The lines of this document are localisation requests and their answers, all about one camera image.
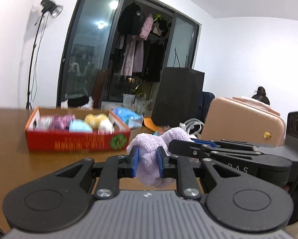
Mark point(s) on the hanging clothes rack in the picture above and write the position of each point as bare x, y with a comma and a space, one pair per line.
140, 42

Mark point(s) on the red cardboard box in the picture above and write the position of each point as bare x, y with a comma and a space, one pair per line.
66, 141

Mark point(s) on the yellow plush toy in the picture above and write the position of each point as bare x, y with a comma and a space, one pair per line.
94, 120

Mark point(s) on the black sliding door frame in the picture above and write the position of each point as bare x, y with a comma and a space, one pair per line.
112, 46

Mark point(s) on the clear glass cup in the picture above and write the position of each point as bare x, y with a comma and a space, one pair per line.
141, 106

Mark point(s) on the iridescent mesh ball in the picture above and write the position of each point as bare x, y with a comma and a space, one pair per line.
44, 123

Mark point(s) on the white charger with cable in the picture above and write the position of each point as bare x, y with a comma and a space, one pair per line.
193, 127

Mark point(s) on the blue fluffy plush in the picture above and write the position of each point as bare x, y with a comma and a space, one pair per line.
80, 126

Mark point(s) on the pink suitcase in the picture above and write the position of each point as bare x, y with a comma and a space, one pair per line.
243, 120

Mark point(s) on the small blue packet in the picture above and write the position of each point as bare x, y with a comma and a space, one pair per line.
161, 130

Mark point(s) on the purple satin scrunchie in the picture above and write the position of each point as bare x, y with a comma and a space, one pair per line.
59, 122

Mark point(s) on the blue tissue pack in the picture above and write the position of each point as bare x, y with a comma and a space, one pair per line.
129, 117

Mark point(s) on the black paper bag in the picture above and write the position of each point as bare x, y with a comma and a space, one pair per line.
178, 95

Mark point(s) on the orange paper piece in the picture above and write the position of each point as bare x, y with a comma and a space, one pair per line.
150, 124

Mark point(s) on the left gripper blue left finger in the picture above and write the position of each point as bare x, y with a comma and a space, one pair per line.
125, 166

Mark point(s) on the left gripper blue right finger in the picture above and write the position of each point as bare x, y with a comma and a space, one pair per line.
168, 164

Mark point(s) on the white sponge block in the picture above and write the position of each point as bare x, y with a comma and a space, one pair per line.
106, 125

